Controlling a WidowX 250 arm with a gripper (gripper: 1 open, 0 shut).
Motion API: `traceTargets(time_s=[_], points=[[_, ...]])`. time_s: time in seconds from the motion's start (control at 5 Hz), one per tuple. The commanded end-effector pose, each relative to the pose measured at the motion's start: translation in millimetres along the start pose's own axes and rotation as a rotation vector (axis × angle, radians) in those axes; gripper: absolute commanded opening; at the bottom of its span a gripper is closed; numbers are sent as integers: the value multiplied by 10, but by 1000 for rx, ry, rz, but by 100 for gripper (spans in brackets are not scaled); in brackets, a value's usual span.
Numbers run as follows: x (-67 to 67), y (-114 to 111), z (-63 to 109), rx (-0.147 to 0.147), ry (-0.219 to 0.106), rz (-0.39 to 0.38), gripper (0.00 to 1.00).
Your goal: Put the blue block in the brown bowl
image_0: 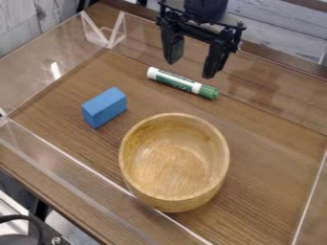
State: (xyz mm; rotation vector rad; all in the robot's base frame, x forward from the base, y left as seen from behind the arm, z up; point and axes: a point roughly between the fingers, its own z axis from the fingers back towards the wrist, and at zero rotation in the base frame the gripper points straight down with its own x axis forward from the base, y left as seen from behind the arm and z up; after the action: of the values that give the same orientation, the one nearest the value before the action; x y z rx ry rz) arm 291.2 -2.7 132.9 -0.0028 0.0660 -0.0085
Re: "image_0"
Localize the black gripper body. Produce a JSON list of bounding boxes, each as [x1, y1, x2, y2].
[[157, 1, 246, 53]]

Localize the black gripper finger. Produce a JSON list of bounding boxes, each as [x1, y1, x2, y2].
[[201, 39, 229, 79], [161, 20, 184, 65]]

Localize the blue rectangular block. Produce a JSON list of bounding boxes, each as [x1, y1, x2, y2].
[[81, 87, 128, 128]]

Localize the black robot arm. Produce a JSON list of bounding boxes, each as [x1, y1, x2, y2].
[[156, 0, 246, 79]]

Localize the brown wooden bowl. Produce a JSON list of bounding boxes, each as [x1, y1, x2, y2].
[[118, 113, 229, 212]]

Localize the green white marker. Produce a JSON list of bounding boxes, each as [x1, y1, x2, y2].
[[146, 67, 218, 100]]

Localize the clear acrylic tray walls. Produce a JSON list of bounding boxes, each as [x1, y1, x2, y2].
[[0, 6, 327, 245]]

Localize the black metal table frame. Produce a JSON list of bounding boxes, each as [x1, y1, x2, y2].
[[0, 170, 73, 245]]

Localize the black cable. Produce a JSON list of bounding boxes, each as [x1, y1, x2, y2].
[[0, 214, 44, 245]]

